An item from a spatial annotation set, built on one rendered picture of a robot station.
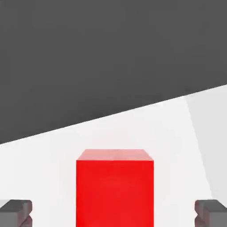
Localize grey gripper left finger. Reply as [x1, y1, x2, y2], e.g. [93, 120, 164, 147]
[0, 199, 33, 227]

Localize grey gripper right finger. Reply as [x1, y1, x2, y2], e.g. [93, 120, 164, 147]
[194, 199, 227, 227]

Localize small red cube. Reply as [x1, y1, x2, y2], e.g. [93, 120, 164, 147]
[76, 149, 154, 227]

